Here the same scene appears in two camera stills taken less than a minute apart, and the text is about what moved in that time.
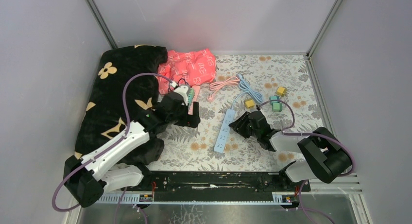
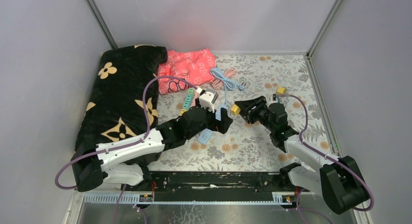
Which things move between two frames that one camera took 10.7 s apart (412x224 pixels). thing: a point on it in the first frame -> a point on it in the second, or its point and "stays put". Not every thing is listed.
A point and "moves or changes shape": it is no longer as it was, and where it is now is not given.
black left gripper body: (182, 118) -> (211, 122)
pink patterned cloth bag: (196, 67) stays put
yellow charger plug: (281, 91) stays put
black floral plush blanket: (126, 86) stays put
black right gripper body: (244, 128) -> (259, 113)
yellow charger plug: (249, 103) moves or changes shape
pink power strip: (197, 90) stays put
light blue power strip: (221, 140) -> (206, 136)
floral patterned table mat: (278, 87) stays put
